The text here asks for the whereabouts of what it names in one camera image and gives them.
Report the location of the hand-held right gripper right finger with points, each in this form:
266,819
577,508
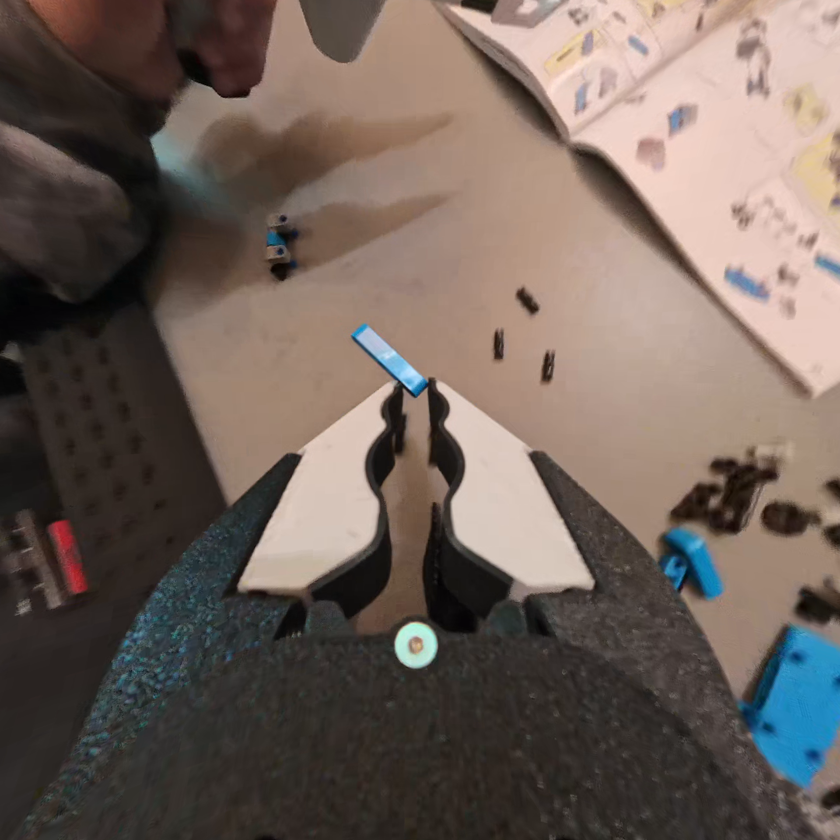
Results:
512,518

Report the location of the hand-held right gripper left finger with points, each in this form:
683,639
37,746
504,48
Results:
321,518

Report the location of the light blue short beam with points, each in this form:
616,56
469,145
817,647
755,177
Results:
387,359

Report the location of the pile of building brick pieces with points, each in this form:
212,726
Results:
735,499

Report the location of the grey blue brick assembly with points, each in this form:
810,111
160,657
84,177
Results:
279,253

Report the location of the person's left forearm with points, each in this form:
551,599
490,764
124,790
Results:
65,197

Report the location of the grey desk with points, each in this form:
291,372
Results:
590,394

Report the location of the person's left hand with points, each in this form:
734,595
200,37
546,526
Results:
98,26

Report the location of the light blue bent liftarm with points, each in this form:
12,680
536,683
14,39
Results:
695,564

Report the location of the red cylinder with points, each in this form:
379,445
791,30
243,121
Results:
67,558

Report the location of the grey metal object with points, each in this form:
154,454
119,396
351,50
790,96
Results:
33,564

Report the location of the light blue curved panel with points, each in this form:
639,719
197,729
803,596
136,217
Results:
797,709

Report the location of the instruction booklet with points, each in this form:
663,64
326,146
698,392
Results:
722,164

